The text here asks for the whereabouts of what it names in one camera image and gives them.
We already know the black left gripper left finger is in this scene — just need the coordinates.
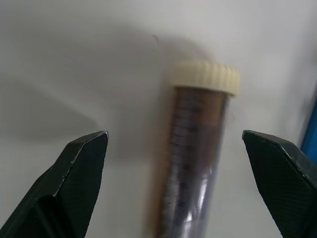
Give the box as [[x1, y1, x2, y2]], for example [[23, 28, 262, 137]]
[[0, 130, 110, 238]]

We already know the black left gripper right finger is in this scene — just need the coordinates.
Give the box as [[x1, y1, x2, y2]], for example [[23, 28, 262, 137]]
[[241, 129, 317, 238]]

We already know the blue test tube rack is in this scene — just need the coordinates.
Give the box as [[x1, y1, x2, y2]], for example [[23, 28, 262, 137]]
[[299, 81, 317, 169]]

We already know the cream-capped clear test tube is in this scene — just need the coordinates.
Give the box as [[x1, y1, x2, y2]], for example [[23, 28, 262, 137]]
[[151, 62, 242, 238]]

